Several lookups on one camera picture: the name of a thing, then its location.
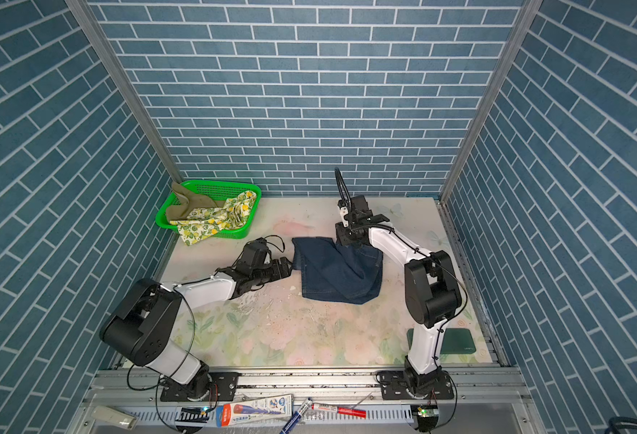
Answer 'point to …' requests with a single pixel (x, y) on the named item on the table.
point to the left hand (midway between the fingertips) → (291, 269)
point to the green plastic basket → (213, 193)
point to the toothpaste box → (255, 410)
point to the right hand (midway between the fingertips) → (345, 233)
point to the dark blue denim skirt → (332, 272)
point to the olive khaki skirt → (194, 202)
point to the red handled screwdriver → (354, 412)
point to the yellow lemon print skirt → (202, 223)
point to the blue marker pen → (301, 410)
